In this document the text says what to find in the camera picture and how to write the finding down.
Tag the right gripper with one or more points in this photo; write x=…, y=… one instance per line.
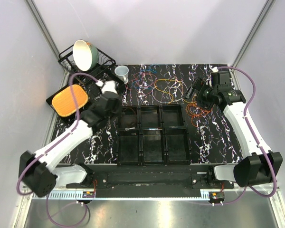
x=202, y=85

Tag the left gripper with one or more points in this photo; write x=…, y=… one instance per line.
x=119, y=104

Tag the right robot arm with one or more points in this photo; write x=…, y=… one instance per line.
x=260, y=164

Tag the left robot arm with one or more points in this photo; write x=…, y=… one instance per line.
x=40, y=172

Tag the black bin back left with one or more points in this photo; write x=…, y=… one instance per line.
x=128, y=117

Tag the black bin back right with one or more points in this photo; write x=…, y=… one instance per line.
x=172, y=115

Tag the white mug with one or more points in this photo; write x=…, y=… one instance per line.
x=122, y=73

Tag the black bin front left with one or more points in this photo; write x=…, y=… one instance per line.
x=128, y=148

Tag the black bin back middle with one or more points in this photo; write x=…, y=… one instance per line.
x=150, y=116

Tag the green and white bowl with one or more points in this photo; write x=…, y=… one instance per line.
x=85, y=55

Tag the black tray under mat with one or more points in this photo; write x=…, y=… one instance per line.
x=69, y=119

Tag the black dish rack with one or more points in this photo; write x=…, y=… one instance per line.
x=102, y=71

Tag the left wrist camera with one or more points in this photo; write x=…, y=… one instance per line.
x=107, y=86

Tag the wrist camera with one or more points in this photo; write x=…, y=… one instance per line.
x=212, y=71
x=107, y=86

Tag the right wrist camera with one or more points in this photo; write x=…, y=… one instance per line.
x=212, y=71

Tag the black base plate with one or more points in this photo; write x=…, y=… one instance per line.
x=197, y=176

